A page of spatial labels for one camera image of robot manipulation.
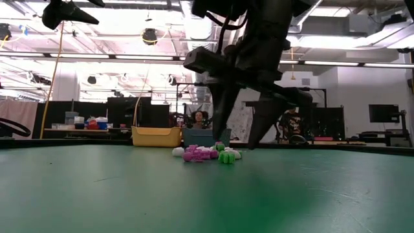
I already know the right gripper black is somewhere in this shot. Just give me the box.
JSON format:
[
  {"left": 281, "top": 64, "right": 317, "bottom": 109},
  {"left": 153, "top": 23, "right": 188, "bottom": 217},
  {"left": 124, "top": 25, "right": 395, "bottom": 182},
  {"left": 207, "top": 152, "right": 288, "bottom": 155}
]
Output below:
[{"left": 206, "top": 35, "right": 314, "bottom": 150}]

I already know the patterned white cloth sheet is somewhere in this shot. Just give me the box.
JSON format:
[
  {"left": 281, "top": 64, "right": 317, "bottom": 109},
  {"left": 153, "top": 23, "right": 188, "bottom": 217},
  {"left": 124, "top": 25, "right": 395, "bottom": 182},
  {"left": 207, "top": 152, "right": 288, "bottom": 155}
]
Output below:
[{"left": 228, "top": 89, "right": 257, "bottom": 144}]

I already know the plain white cloth sheet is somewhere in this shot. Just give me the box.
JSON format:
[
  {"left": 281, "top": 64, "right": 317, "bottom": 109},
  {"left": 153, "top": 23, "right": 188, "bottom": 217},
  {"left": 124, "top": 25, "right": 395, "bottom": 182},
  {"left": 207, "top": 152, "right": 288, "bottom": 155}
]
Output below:
[{"left": 258, "top": 126, "right": 282, "bottom": 144}]

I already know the long ceiling light strip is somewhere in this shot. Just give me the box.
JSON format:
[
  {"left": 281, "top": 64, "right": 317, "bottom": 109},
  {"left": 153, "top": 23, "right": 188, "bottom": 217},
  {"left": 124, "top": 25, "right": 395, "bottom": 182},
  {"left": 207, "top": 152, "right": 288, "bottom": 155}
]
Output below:
[{"left": 0, "top": 50, "right": 414, "bottom": 69}]

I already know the person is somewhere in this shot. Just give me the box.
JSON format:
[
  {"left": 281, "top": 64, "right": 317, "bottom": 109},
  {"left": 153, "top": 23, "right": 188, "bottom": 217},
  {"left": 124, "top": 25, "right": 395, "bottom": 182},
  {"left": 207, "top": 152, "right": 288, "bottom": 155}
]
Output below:
[
  {"left": 278, "top": 108, "right": 307, "bottom": 143},
  {"left": 190, "top": 110, "right": 210, "bottom": 129}
]

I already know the black rounded chair back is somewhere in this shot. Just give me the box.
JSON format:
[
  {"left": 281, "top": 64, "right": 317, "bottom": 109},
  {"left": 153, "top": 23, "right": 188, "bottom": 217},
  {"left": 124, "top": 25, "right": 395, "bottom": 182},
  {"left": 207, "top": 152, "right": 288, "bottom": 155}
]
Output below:
[{"left": 289, "top": 134, "right": 309, "bottom": 145}]

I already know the black round ceiling fixture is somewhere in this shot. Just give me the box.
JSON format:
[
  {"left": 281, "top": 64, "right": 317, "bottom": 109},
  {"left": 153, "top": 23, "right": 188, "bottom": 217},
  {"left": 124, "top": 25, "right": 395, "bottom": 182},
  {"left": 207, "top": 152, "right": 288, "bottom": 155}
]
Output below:
[{"left": 142, "top": 28, "right": 158, "bottom": 46}]

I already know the blue-grey plastic bin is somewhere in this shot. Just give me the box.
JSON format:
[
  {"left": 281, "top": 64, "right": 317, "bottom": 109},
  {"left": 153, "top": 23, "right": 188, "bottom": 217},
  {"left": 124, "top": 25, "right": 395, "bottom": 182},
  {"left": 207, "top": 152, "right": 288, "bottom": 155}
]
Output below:
[{"left": 182, "top": 128, "right": 232, "bottom": 148}]

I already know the black partition panel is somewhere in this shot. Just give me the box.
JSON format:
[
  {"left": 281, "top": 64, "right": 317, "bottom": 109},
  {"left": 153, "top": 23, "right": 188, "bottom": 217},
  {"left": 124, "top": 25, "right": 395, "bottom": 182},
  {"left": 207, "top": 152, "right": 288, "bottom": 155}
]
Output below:
[
  {"left": 32, "top": 101, "right": 108, "bottom": 140},
  {"left": 106, "top": 96, "right": 171, "bottom": 129}
]

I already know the yellow plastic bin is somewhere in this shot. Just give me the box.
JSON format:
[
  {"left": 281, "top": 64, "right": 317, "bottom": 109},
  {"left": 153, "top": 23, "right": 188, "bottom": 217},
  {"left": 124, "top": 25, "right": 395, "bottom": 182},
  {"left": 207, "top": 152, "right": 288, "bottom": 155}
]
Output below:
[{"left": 131, "top": 126, "right": 184, "bottom": 148}]

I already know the wooden workbench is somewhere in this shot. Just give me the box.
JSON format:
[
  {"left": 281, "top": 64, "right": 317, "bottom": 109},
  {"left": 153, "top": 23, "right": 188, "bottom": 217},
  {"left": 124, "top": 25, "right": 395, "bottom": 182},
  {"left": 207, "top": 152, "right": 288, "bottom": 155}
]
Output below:
[{"left": 307, "top": 140, "right": 368, "bottom": 146}]

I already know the clear plastic container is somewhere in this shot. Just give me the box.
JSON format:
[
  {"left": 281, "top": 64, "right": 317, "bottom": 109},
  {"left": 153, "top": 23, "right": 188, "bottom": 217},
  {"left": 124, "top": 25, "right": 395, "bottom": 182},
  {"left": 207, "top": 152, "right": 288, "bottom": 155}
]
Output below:
[{"left": 64, "top": 111, "right": 80, "bottom": 126}]

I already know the pink curtain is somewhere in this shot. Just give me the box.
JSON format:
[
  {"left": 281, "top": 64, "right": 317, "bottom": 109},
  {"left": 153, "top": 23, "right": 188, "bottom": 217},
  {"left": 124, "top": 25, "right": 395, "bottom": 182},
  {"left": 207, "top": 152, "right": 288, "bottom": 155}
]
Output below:
[{"left": 0, "top": 98, "right": 39, "bottom": 140}]

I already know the wooden side table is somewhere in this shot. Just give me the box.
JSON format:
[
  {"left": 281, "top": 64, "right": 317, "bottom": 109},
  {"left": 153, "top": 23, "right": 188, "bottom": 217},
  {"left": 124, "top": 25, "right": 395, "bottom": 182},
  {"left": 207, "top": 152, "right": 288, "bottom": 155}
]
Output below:
[{"left": 43, "top": 128, "right": 133, "bottom": 137}]

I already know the black computer monitor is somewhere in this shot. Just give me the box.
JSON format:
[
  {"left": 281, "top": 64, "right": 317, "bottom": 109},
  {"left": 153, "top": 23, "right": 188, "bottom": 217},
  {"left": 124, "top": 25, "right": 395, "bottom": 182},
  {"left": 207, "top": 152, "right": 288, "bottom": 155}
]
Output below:
[{"left": 368, "top": 104, "right": 400, "bottom": 124}]

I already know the black office desk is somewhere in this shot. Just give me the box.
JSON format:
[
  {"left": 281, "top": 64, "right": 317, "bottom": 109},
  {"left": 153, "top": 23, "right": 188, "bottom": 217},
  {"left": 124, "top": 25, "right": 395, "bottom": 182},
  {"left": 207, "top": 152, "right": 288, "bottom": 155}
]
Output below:
[{"left": 344, "top": 128, "right": 413, "bottom": 148}]

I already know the black monitor stand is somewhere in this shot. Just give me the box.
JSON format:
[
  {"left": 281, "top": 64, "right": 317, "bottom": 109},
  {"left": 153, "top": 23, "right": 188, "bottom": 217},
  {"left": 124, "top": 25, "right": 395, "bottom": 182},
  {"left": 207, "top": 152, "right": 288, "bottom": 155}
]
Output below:
[{"left": 387, "top": 109, "right": 413, "bottom": 148}]

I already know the yellow hanging pendant cord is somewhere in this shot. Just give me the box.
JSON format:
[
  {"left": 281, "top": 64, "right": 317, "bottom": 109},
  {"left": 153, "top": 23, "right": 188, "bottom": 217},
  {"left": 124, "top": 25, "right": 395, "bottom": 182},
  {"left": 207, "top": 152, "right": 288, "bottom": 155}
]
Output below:
[{"left": 290, "top": 47, "right": 297, "bottom": 81}]

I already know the thick yellow hanging cable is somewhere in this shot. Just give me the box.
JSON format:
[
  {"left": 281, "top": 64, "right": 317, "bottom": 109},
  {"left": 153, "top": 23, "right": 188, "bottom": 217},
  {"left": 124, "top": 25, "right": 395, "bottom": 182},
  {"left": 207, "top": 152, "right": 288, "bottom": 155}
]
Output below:
[{"left": 39, "top": 25, "right": 65, "bottom": 140}]

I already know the black metal frame stand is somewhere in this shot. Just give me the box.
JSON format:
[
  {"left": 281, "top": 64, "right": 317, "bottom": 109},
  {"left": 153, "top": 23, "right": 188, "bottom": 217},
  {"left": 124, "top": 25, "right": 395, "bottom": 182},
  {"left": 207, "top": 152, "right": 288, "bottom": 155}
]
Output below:
[{"left": 175, "top": 82, "right": 211, "bottom": 130}]

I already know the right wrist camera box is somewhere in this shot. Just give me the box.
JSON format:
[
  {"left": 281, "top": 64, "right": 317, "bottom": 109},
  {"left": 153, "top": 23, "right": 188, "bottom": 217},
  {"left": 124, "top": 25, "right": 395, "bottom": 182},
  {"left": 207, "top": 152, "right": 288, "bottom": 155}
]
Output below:
[{"left": 183, "top": 46, "right": 227, "bottom": 78}]

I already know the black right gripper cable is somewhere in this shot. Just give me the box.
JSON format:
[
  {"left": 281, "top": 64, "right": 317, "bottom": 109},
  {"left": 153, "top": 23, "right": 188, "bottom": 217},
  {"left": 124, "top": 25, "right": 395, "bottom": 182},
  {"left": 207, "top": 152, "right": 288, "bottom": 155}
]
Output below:
[{"left": 205, "top": 11, "right": 250, "bottom": 54}]

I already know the silver ceiling air duct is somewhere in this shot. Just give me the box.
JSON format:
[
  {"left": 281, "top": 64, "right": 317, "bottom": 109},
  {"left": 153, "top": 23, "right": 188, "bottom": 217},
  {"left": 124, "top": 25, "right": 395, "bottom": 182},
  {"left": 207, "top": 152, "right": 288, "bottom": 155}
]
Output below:
[{"left": 179, "top": 0, "right": 224, "bottom": 104}]

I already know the thin yellow hanging cable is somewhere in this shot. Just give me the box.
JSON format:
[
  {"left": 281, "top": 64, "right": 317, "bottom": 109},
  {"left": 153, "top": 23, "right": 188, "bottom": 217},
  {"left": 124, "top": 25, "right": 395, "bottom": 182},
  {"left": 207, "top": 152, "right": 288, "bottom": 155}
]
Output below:
[{"left": 132, "top": 69, "right": 149, "bottom": 128}]

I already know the black curved frame bracket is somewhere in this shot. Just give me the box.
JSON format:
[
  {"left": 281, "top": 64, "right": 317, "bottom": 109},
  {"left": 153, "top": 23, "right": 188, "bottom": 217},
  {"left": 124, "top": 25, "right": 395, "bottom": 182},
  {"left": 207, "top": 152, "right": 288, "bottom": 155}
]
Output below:
[{"left": 0, "top": 116, "right": 33, "bottom": 139}]

